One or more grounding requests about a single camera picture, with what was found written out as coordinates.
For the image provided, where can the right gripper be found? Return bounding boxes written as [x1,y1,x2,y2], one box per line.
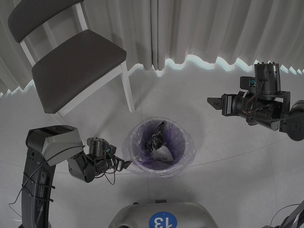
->
[207,93,246,117]

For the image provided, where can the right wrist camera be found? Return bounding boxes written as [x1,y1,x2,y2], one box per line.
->
[239,76,256,91]

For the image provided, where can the white trash bin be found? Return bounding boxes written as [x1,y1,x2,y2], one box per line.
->
[131,119,187,173]

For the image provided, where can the black cable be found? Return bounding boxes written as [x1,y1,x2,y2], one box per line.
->
[271,204,300,228]
[22,145,117,185]

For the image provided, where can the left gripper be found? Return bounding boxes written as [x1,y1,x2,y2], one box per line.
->
[112,157,133,172]

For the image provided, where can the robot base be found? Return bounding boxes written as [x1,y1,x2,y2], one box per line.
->
[108,199,219,228]

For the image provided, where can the white chair with dark seat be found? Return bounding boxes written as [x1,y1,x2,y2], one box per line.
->
[7,0,135,119]

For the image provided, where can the black plastic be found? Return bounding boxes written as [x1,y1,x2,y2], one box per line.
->
[143,121,167,153]

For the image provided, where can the purple plastic bag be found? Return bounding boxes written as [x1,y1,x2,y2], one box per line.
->
[121,117,196,178]

